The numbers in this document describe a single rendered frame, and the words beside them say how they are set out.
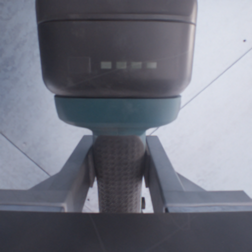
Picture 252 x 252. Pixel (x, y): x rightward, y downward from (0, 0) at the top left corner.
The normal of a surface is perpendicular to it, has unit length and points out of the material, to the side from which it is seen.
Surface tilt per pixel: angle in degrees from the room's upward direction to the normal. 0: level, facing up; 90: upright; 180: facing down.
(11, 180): 90
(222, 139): 90
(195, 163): 90
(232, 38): 90
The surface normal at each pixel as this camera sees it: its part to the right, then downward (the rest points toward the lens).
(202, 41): 0.00, 0.29
